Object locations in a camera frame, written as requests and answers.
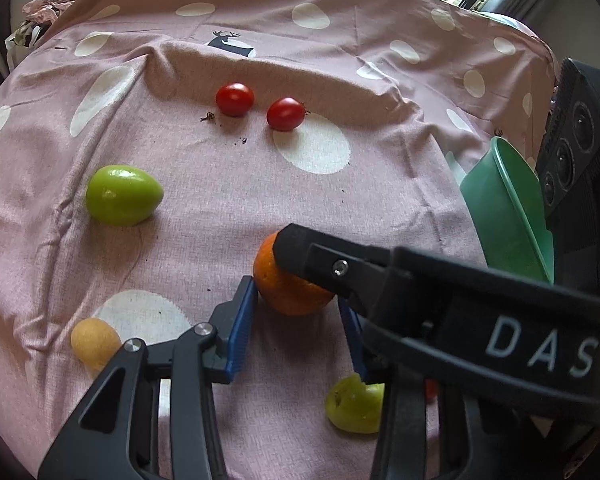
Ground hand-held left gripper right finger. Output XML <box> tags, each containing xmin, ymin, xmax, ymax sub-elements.
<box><xmin>338</xmin><ymin>299</ymin><xmax>463</xmax><ymax>480</ymax></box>

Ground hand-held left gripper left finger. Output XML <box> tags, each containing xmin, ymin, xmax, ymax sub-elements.
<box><xmin>37</xmin><ymin>276</ymin><xmax>259</xmax><ymax>480</ymax></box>

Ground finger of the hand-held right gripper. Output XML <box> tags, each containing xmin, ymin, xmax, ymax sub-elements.
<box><xmin>273</xmin><ymin>223</ymin><xmax>407</xmax><ymax>319</ymax></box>

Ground small orange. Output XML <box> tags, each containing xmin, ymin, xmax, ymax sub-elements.
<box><xmin>252</xmin><ymin>232</ymin><xmax>337</xmax><ymax>317</ymax></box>

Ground green oval fruit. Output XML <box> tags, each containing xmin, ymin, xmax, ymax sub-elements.
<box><xmin>85</xmin><ymin>164</ymin><xmax>165</xmax><ymax>227</ymax></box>
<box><xmin>325</xmin><ymin>372</ymin><xmax>386</xmax><ymax>435</ymax></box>

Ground green plastic bowl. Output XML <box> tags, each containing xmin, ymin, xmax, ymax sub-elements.
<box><xmin>445</xmin><ymin>136</ymin><xmax>556</xmax><ymax>283</ymax></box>

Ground small yellow round fruit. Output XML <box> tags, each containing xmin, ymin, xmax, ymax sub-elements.
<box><xmin>70</xmin><ymin>317</ymin><xmax>123</xmax><ymax>368</ymax></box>

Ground pink polka dot blanket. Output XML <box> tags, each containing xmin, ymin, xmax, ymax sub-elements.
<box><xmin>0</xmin><ymin>0</ymin><xmax>563</xmax><ymax>480</ymax></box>

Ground white patterned bag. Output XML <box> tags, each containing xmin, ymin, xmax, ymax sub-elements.
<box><xmin>5</xmin><ymin>20</ymin><xmax>48</xmax><ymax>70</ymax></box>

